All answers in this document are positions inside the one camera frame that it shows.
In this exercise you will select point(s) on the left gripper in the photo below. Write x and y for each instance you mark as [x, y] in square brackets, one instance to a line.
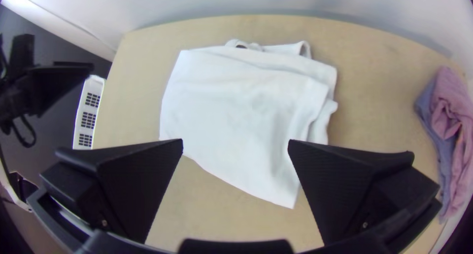
[14, 95]

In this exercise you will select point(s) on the pink garment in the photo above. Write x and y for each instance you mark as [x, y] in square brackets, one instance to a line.
[454, 98]

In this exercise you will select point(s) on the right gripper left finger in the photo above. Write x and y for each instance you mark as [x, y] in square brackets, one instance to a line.
[125, 183]

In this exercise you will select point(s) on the white t-shirt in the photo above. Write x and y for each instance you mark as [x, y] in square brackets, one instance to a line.
[240, 109]

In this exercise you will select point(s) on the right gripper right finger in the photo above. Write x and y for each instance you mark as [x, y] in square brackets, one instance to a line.
[343, 187]

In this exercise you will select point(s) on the white laundry basket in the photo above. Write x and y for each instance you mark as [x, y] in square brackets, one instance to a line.
[88, 113]

